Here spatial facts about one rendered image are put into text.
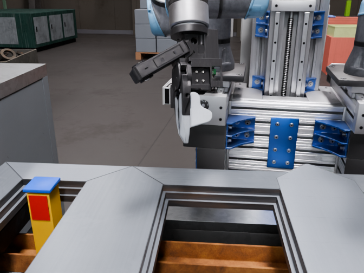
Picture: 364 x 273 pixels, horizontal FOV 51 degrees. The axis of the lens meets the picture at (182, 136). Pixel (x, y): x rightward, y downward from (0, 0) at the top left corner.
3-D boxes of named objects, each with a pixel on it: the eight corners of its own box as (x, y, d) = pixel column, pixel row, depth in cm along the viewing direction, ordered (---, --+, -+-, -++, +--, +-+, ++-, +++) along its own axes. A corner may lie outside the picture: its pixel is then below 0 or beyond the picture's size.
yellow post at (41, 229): (59, 267, 87) (49, 195, 80) (38, 266, 88) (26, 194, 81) (67, 254, 92) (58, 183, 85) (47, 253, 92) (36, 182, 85)
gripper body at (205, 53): (223, 90, 68) (221, 24, 68) (176, 90, 66) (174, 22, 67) (211, 96, 75) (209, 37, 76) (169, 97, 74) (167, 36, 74)
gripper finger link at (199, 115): (215, 142, 68) (213, 90, 68) (183, 142, 67) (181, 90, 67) (210, 142, 71) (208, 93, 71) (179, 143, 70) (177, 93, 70)
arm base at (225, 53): (193, 63, 135) (193, 34, 131) (235, 64, 132) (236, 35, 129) (185, 71, 121) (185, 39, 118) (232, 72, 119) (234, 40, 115)
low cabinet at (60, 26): (14, 39, 1071) (9, 8, 1041) (78, 41, 1037) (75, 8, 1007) (-40, 50, 875) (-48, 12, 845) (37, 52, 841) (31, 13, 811)
